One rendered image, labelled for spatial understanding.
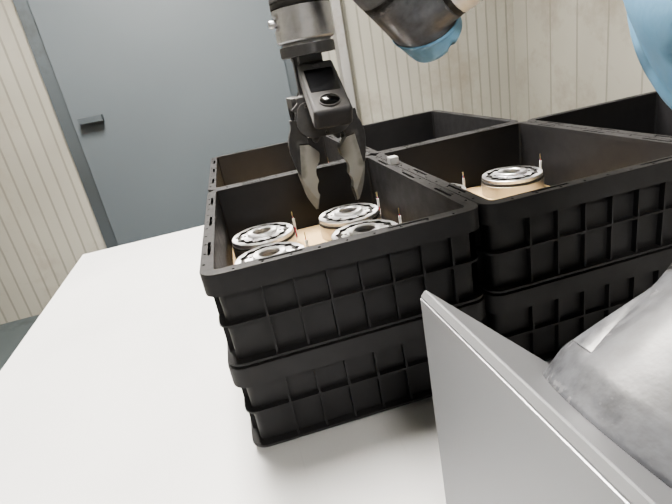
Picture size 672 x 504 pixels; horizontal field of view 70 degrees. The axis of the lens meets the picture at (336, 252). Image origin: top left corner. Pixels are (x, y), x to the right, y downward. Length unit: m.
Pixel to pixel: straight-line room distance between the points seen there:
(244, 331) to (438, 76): 2.94
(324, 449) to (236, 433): 0.12
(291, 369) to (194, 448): 0.18
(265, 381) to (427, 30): 0.44
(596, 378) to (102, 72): 2.89
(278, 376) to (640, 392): 0.37
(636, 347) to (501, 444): 0.08
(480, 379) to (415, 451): 0.31
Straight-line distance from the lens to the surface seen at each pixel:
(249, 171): 1.25
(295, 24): 0.64
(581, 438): 0.21
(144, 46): 2.97
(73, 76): 3.03
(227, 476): 0.60
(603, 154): 0.83
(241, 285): 0.48
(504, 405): 0.25
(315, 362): 0.53
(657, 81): 0.20
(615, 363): 0.26
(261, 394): 0.56
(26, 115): 3.15
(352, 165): 0.67
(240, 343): 0.52
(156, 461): 0.66
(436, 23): 0.62
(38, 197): 3.21
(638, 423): 0.25
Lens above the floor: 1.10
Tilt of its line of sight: 21 degrees down
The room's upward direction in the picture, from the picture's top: 11 degrees counter-clockwise
